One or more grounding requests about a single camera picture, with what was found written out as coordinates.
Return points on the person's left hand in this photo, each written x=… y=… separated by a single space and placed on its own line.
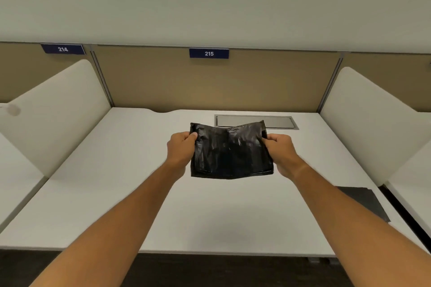
x=178 y=150

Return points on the person's right hand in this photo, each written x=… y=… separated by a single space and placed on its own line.
x=283 y=154

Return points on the person's left thumb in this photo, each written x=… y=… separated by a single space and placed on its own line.
x=191 y=136

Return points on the person's right thumb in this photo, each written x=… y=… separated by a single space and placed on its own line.
x=268 y=142

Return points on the black plastic bag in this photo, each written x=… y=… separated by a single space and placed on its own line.
x=230 y=150

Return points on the person's left forearm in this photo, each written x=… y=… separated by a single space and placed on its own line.
x=111 y=226

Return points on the person's right forearm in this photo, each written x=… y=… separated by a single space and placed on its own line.
x=357 y=229

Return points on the beige back partition panel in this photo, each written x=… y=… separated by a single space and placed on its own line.
x=43 y=71
x=215 y=80
x=387 y=78

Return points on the blue number sign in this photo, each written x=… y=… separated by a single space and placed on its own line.
x=209 y=53
x=63 y=49

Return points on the white side divider panel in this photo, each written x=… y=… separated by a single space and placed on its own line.
x=54 y=115
x=377 y=122

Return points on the black flat sheet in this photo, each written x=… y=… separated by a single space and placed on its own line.
x=367 y=201

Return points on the grey partition post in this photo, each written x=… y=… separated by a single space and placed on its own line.
x=100 y=75
x=330 y=81

